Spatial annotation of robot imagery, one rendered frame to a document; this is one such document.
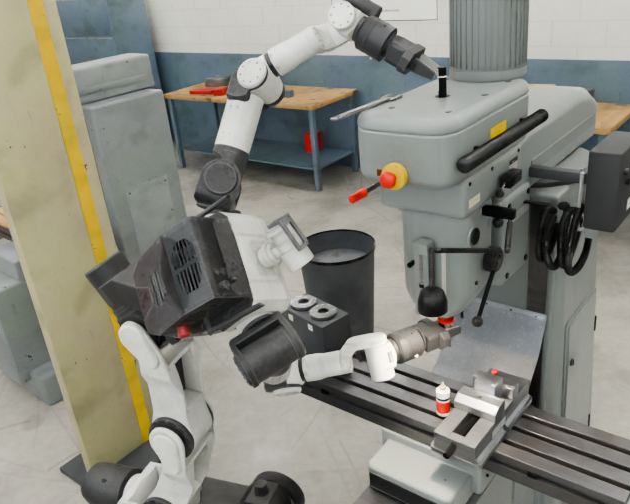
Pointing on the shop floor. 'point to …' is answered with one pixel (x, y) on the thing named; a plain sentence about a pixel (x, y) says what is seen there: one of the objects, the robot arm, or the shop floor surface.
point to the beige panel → (59, 226)
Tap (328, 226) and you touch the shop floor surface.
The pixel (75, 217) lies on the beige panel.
